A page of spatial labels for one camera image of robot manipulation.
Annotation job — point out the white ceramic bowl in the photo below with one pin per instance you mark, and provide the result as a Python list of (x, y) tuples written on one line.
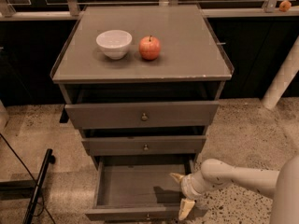
[(114, 44)]

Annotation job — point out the grey metal drawer cabinet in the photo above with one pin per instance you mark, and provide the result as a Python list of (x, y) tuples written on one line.
[(191, 66)]

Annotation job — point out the grey bottom drawer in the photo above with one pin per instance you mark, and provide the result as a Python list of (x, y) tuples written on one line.
[(138, 188)]

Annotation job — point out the grey middle drawer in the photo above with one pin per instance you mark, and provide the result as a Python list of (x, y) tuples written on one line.
[(144, 145)]

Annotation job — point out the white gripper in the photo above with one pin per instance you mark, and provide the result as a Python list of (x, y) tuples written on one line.
[(187, 187)]

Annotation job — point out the red apple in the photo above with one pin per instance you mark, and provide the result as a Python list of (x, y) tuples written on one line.
[(149, 47)]

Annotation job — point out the small orange fruit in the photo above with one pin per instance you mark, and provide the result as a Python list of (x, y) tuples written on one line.
[(285, 5)]

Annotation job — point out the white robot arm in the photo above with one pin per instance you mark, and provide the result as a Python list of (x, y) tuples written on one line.
[(281, 186)]

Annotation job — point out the white diagonal post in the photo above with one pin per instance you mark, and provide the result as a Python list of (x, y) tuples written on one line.
[(286, 73)]

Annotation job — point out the black metal stand leg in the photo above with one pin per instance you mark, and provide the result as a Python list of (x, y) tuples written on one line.
[(36, 205)]

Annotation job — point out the grey drawer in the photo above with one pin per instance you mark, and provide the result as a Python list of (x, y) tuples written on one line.
[(142, 115), (144, 145), (138, 188)]

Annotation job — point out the grey top drawer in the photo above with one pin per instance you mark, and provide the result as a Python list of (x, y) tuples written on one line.
[(142, 115)]

